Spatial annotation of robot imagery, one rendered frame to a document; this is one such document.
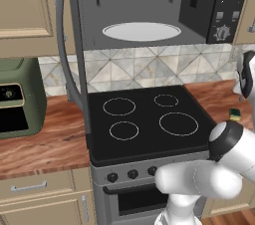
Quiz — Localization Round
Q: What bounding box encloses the grey microwave door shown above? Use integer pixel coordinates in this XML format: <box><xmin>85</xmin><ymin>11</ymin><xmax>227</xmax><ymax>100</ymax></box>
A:
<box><xmin>55</xmin><ymin>0</ymin><xmax>93</xmax><ymax>135</ymax></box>

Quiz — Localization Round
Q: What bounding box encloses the white microwave turntable plate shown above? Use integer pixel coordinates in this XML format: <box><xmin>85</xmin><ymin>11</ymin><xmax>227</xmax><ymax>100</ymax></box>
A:
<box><xmin>102</xmin><ymin>21</ymin><xmax>182</xmax><ymax>43</ymax></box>

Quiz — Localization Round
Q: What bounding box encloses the grey open microwave oven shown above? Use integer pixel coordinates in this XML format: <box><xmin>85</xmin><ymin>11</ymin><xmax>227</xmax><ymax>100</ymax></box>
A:
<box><xmin>68</xmin><ymin>0</ymin><xmax>255</xmax><ymax>51</ymax></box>

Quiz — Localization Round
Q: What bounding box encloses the yellow and green sponge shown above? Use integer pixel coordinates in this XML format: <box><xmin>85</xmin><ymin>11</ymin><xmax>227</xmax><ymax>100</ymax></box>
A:
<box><xmin>228</xmin><ymin>108</ymin><xmax>243</xmax><ymax>122</ymax></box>

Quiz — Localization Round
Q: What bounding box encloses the black hob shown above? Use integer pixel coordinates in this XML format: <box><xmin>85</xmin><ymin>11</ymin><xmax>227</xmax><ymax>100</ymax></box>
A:
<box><xmin>86</xmin><ymin>85</ymin><xmax>217</xmax><ymax>167</ymax></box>

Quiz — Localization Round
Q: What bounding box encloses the black oven knob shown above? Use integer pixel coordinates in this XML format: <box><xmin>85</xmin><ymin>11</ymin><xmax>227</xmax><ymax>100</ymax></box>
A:
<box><xmin>127</xmin><ymin>168</ymin><xmax>139</xmax><ymax>180</ymax></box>
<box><xmin>107</xmin><ymin>171</ymin><xmax>120</xmax><ymax>184</ymax></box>
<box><xmin>146</xmin><ymin>165</ymin><xmax>159</xmax><ymax>177</ymax></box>

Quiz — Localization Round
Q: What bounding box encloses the green toaster oven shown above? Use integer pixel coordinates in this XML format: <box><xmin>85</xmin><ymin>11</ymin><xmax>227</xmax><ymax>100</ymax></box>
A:
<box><xmin>0</xmin><ymin>57</ymin><xmax>48</xmax><ymax>140</ymax></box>

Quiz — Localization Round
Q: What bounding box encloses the grey oven door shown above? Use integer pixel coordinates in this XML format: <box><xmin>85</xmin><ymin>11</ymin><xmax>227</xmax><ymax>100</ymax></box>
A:
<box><xmin>101</xmin><ymin>182</ymin><xmax>207</xmax><ymax>225</ymax></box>

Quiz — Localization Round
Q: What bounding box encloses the beige drawer front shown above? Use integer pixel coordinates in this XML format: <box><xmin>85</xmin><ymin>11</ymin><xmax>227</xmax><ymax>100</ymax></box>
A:
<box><xmin>0</xmin><ymin>170</ymin><xmax>76</xmax><ymax>204</ymax></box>

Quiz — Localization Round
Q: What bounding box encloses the beige base cupboard door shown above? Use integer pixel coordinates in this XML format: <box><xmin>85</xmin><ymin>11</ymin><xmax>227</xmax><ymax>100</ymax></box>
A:
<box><xmin>0</xmin><ymin>191</ymin><xmax>98</xmax><ymax>225</ymax></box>
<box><xmin>201</xmin><ymin>182</ymin><xmax>255</xmax><ymax>219</ymax></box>

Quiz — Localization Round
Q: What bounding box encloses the silver base cupboard handle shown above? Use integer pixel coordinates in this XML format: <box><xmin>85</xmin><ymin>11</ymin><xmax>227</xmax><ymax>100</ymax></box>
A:
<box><xmin>81</xmin><ymin>194</ymin><xmax>91</xmax><ymax>223</ymax></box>

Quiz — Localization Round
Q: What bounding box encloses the silver drawer handle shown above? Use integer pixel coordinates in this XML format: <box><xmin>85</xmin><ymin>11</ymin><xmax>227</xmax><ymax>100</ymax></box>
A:
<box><xmin>10</xmin><ymin>180</ymin><xmax>48</xmax><ymax>193</ymax></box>

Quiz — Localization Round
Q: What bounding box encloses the beige wall cupboard door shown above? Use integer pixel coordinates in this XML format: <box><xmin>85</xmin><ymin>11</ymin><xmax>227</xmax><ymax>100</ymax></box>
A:
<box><xmin>0</xmin><ymin>0</ymin><xmax>55</xmax><ymax>40</ymax></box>
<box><xmin>231</xmin><ymin>0</ymin><xmax>255</xmax><ymax>46</ymax></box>

